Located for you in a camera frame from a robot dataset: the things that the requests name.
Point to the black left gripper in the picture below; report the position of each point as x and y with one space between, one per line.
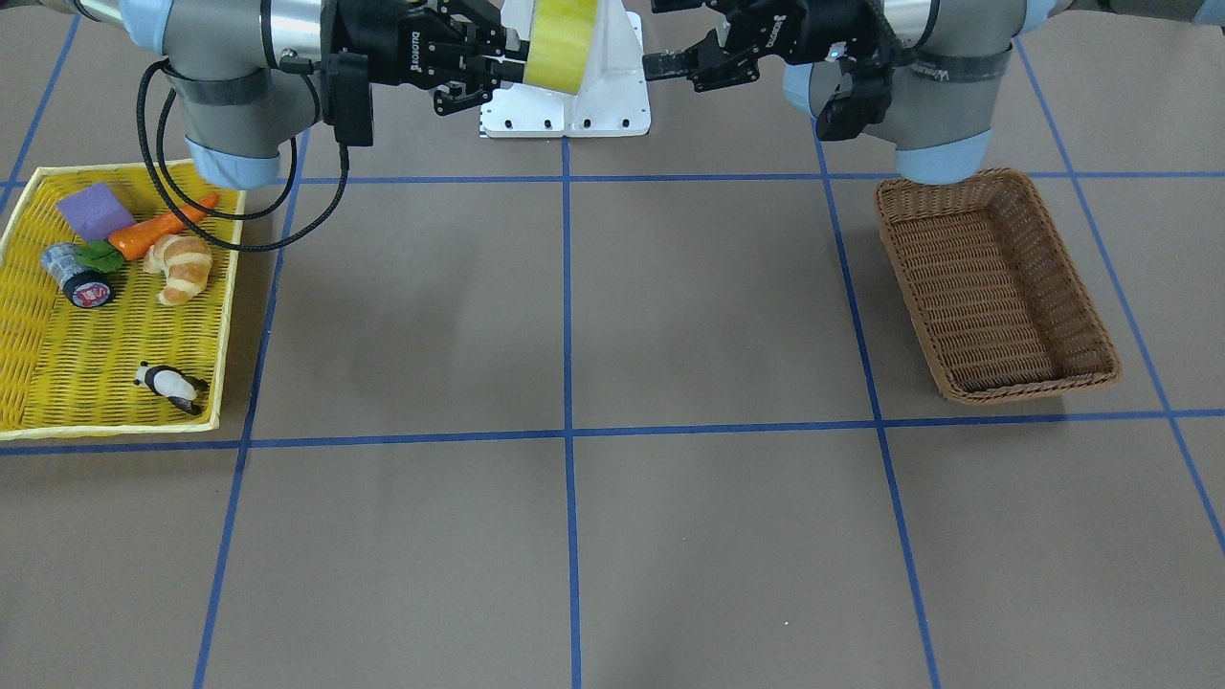
807 38

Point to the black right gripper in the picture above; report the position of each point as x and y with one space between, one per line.
390 42

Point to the yellow packing tape roll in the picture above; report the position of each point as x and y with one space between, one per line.
559 45

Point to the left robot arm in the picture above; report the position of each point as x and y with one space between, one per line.
921 75

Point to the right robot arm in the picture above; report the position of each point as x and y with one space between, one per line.
251 75

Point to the brown wicker basket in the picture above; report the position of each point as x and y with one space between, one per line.
998 307

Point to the yellow woven plastic basket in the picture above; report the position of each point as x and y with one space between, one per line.
69 372

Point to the toy croissant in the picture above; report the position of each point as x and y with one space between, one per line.
186 262

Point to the orange toy carrot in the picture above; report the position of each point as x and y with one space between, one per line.
128 244

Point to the purple foam cube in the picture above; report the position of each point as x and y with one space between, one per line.
94 213

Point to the toy panda figure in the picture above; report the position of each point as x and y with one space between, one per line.
182 390

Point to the small silver can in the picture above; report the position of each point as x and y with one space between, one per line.
82 286

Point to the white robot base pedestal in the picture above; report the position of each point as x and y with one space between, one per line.
613 101

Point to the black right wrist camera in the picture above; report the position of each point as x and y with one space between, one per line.
348 101

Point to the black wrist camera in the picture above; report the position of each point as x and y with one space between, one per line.
348 101
861 97

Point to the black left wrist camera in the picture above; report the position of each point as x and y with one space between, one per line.
861 97

